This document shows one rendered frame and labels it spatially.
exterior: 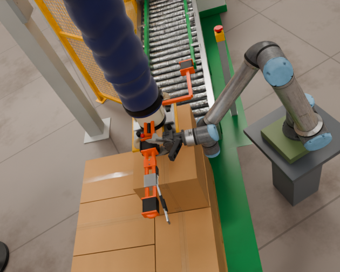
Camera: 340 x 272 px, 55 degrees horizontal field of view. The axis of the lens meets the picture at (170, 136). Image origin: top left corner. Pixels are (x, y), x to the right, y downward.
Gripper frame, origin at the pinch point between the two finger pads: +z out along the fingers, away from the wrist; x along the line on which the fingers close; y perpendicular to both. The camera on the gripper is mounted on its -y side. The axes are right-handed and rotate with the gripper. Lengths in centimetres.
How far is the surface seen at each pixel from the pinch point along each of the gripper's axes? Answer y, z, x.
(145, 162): -8.8, 1.7, 1.4
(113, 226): -7, 50, -70
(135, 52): 20, -9, 47
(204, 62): 135, -35, -64
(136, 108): 16.3, 1.5, 15.8
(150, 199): -30.6, -0.4, 2.3
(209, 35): 254, -45, -124
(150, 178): -18.7, -0.4, 1.5
